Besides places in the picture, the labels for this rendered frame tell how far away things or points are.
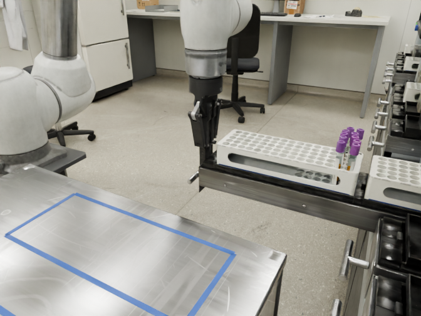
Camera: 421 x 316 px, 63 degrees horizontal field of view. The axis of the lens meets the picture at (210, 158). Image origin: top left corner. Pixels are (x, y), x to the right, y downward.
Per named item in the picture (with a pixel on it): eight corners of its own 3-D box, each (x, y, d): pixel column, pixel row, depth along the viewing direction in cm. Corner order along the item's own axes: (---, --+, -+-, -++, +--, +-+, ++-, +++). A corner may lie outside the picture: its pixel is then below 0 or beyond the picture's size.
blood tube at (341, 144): (339, 191, 69) (347, 141, 63) (336, 194, 68) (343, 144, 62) (331, 188, 70) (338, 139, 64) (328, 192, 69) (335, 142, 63)
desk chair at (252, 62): (203, 122, 328) (202, 3, 281) (210, 102, 385) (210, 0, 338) (265, 125, 322) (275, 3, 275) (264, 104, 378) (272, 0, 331)
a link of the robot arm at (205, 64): (233, 46, 74) (232, 73, 77) (197, 43, 78) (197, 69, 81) (215, 52, 67) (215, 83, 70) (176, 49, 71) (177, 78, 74)
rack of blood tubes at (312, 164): (358, 178, 74) (363, 153, 71) (352, 201, 66) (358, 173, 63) (232, 151, 86) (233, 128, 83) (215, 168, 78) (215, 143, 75)
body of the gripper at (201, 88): (212, 80, 70) (212, 122, 75) (228, 72, 77) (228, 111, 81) (181, 76, 73) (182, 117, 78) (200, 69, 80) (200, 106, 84)
